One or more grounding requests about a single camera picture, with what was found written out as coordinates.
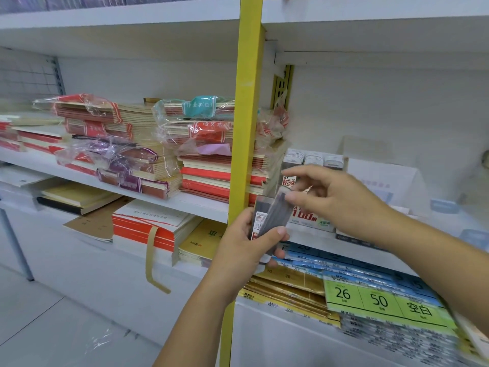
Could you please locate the stack of red-white notebooks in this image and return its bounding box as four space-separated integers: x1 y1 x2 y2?
0 114 74 154

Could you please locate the black and yellow notebook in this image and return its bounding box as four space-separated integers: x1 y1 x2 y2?
36 181 124 217

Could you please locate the gold slotted shelf upright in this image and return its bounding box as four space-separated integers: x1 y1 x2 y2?
271 64 295 110

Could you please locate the person's left forearm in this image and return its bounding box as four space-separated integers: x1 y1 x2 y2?
152 269 245 367

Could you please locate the blue label holder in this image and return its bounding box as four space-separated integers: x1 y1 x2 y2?
458 228 489 252

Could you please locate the person's right forearm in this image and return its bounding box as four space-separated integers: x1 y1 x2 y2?
369 208 489 342

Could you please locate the stack of blue packets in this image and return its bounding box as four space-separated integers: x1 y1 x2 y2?
278 242 445 306

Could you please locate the wrapped purple notebook bundle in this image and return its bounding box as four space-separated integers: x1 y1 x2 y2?
56 137 161 175
96 167 183 200

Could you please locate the white box with red print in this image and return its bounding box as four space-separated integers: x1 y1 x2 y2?
290 204 337 233

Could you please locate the wire grid panel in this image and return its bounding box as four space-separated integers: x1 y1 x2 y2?
0 55 66 98

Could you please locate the red and white book stack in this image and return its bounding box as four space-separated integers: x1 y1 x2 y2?
111 198 204 267

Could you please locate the person's right hand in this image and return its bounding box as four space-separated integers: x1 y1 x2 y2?
284 164 391 246

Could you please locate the dark lead refill box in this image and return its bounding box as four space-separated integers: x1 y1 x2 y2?
335 228 387 252

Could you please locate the wrapped red-label notebook bundle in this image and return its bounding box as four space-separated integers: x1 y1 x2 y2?
156 119 234 146

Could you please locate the person's left hand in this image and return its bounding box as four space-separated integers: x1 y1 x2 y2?
206 208 290 299

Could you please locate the yellow book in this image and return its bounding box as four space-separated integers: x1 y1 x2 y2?
178 219 229 267

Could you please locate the stack of gold packets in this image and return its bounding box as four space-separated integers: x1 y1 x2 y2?
238 264 341 328

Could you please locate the wrapped teal-label notebook bundle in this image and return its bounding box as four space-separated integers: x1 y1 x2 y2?
152 96 236 121

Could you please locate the white card sign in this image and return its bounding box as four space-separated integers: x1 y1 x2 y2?
345 158 422 215

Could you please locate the pink paper sheet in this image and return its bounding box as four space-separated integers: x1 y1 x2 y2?
196 143 232 157

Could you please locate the brown kraft notebook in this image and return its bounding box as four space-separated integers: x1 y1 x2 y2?
62 196 133 243

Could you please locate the yellow shelf post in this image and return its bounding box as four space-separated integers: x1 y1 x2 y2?
219 0 267 367

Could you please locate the green price label strip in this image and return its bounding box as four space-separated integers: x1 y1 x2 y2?
323 270 458 330

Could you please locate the wrapped red notebook bundle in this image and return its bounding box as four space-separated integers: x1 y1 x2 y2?
63 117 134 141
33 93 124 125

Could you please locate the kraft paper strap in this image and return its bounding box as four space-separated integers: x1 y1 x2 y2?
144 225 172 295

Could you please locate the stack of red-spine notebooks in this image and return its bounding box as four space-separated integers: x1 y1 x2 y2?
177 152 270 205

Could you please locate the white flat box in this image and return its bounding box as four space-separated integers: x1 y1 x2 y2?
0 164 59 205

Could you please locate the stack of cream notebooks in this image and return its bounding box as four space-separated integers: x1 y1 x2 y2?
114 104 160 149

